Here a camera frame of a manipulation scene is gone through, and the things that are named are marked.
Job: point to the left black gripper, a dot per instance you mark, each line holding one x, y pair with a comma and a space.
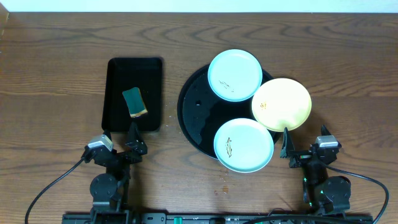
119, 155

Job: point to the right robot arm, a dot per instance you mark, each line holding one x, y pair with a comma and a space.
326, 195

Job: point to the green yellow sponge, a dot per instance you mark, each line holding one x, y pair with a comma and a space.
135, 103

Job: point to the round black tray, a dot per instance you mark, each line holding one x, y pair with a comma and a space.
201, 112

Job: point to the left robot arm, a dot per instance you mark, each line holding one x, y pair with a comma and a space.
110, 190

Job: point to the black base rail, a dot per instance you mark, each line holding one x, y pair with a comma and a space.
161, 218

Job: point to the black rectangular tray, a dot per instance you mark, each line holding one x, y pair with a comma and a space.
123, 74

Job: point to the light blue plate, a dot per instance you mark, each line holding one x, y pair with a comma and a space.
243, 145
234, 75

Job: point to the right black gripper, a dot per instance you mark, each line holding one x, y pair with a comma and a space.
288, 149

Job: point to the yellow plate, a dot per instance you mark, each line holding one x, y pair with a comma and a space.
281, 103

